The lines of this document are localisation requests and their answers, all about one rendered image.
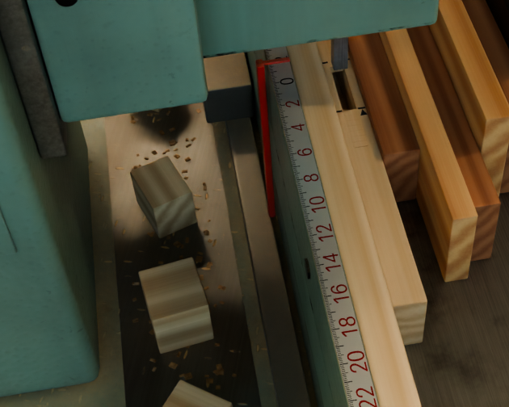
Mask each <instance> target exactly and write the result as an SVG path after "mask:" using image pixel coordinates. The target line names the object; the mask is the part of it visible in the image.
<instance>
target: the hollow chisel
mask: <svg viewBox="0 0 509 407"><path fill-rule="evenodd" d="M330 45H331V64H332V66H333V70H339V69H347V68H348V37H344V38H339V39H333V40H330Z"/></svg>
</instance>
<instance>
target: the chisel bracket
mask: <svg viewBox="0 0 509 407"><path fill-rule="evenodd" d="M196 9H197V14H198V21H199V27H200V38H201V45H202V51H203V57H204V58H208V57H219V56H224V55H229V54H235V53H241V52H251V51H257V50H263V49H269V48H278V47H284V46H290V45H295V44H306V43H312V42H318V41H323V40H333V39H339V38H344V37H350V36H361V35H367V34H372V33H378V32H383V31H393V30H399V29H405V28H411V27H421V26H427V25H432V24H433V23H435V22H436V20H437V17H438V9H439V0H196Z"/></svg>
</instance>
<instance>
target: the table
mask: <svg viewBox="0 0 509 407"><path fill-rule="evenodd" d="M246 53H247V56H248V61H249V65H250V71H251V75H252V79H253V83H254V90H255V93H256V98H257V101H258V105H259V97H258V87H257V77H256V67H255V62H256V56H255V51H251V52H246ZM268 120H269V131H270V142H271V163H272V171H273V175H274V179H275V183H276V190H277V194H278V198H279V201H280V208H281V212H282V216H283V220H284V227H285V231H286V234H287V239H288V245H289V249H290V253H291V257H292V264H293V268H294V271H295V276H296V279H297V286H298V290H299V294H300V298H301V304H302V308H303V313H304V316H305V323H306V327H307V331H308V335H309V341H310V345H311V349H312V353H313V360H314V364H315V367H316V372H317V376H318V383H319V386H320V390H321V394H322V401H323V404H324V407H334V400H333V396H332V392H331V388H330V382H329V378H328V375H327V370H326V364H325V360H324V357H323V353H322V346H321V343H320V339H319V335H318V328H317V325H316V321H315V317H314V314H313V307H312V303H311V299H310V295H309V289H308V285H307V282H306V277H305V272H304V267H303V264H302V260H301V253H300V250H299V246H298V242H297V235H296V232H295V228H294V224H293V221H292V214H291V210H290V207H289V202H288V197H287V192H286V189H285V185H284V179H283V175H282V171H281V167H280V160H279V157H278V153H277V149H276V143H275V139H274V135H273V131H272V128H271V121H270V117H269V114H268ZM499 199H500V202H501V205H500V210H499V214H498V223H497V227H496V231H495V236H494V244H493V249H492V253H491V258H487V259H482V260H476V261H471V262H470V265H469V275H468V278H467V279H461V280H455V281H450V282H444V278H443V276H442V273H441V270H440V266H439V263H438V261H437V258H436V256H435V252H434V250H433V247H432V244H431V240H430V238H429V235H428V232H427V228H426V225H425V223H424V220H423V216H422V213H421V211H420V208H419V204H418V201H417V199H412V200H407V201H401V202H396V203H397V206H398V211H399V213H400V216H401V218H402V223H403V226H404V229H405V231H406V235H407V238H408V242H409V244H410V248H411V251H412V254H413V256H414V261H415V264H416V266H417V269H418V272H419V277H420V279H421V282H422V285H423V289H424V291H425V295H426V298H427V311H426V318H425V325H424V332H423V341H422V342H420V343H415V344H410V345H404V347H405V350H406V354H407V358H408V360H409V364H410V369H411V371H412V375H413V377H414V382H415V385H416V388H417V391H418V395H419V399H420V402H421V406H422V407H509V192H506V193H500V194H499Z"/></svg>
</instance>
